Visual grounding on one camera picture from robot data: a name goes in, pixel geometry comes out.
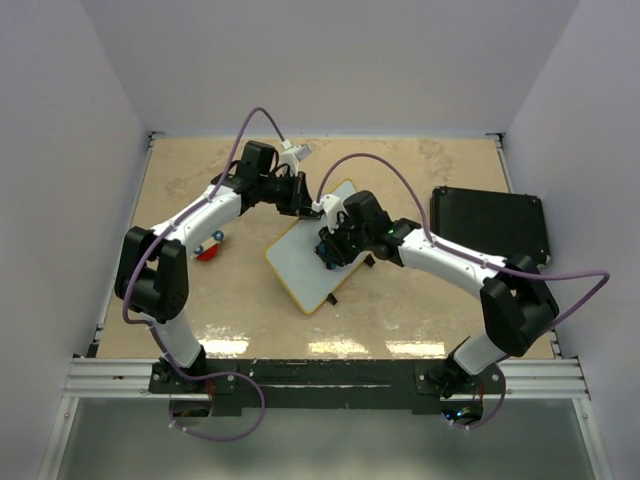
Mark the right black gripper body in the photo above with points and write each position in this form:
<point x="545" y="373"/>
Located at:
<point x="347" y="242"/>

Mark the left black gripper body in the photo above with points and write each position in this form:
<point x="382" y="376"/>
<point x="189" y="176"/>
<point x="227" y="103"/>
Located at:
<point x="283" y="192"/>

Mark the blue whiteboard eraser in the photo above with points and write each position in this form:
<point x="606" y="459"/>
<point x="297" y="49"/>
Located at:
<point x="327" y="256"/>

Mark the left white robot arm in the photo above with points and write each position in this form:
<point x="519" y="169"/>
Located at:
<point x="152" y="278"/>

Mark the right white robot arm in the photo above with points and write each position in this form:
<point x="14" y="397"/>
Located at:
<point x="517" y="305"/>

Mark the yellow framed whiteboard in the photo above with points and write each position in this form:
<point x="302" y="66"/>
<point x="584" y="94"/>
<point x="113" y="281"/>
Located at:
<point x="303" y="274"/>

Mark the red white toy car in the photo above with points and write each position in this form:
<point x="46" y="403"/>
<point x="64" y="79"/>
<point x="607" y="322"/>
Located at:
<point x="209" y="248"/>

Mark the black hard case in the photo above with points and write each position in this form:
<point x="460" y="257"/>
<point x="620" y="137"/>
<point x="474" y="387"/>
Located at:
<point x="502" y="224"/>

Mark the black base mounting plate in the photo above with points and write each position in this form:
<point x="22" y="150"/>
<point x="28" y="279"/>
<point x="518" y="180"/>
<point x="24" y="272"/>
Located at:
<point x="422" y="387"/>

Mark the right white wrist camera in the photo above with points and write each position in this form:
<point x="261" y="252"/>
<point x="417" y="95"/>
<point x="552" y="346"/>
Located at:
<point x="330" y="208"/>

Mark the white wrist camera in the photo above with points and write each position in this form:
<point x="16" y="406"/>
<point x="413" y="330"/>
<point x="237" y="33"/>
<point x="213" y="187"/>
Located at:
<point x="292" y="155"/>
<point x="330" y="208"/>

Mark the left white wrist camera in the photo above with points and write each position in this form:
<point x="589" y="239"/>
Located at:
<point x="292" y="155"/>

